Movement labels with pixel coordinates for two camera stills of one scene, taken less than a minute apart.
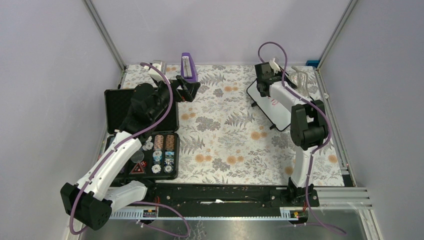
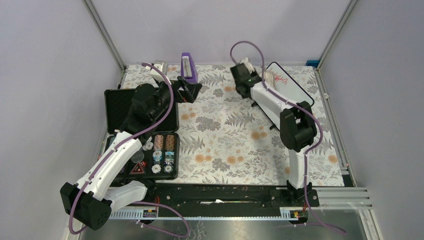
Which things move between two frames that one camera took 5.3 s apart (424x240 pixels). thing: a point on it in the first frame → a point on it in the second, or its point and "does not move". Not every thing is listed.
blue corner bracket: [314, 63] does not move
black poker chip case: [158, 158] does not move
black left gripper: [189, 94] does not move
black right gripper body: [277, 75] → [254, 74]
